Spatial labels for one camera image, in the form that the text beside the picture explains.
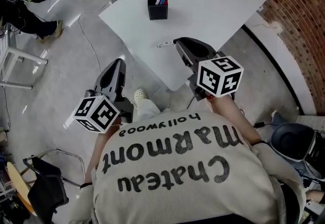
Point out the person's left forearm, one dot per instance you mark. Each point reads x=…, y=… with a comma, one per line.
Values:
x=97, y=146

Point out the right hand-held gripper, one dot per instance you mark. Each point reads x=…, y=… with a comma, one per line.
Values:
x=218, y=78

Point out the person's right forearm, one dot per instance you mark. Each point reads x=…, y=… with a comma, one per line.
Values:
x=236, y=121

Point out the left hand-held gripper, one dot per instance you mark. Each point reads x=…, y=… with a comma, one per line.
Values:
x=99, y=116

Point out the white marker pen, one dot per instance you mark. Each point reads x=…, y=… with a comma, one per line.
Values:
x=165, y=44

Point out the white metal table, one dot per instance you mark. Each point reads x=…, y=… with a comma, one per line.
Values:
x=15, y=55

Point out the person's white trouser leg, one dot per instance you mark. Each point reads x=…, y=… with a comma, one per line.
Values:
x=148, y=108

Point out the white desk with drawers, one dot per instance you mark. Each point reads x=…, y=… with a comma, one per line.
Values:
x=203, y=14

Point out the person's white clog shoe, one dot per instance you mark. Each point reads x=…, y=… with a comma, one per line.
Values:
x=140, y=94

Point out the cream printed shirt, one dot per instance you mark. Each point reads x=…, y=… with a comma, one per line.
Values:
x=190, y=179

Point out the white low platform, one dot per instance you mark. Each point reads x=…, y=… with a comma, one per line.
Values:
x=279, y=60

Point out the black power adapter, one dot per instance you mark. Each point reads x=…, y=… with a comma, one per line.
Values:
x=259, y=125

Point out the black square pen holder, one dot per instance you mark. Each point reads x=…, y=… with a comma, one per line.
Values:
x=157, y=12

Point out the person's right hand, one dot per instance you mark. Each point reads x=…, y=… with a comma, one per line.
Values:
x=210, y=97

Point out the round wooden table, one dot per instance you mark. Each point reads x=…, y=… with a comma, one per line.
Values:
x=17, y=187

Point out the white and black machine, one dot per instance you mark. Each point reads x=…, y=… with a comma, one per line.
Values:
x=292, y=141

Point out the black chair with metal frame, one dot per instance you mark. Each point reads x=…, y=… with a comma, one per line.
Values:
x=48, y=187

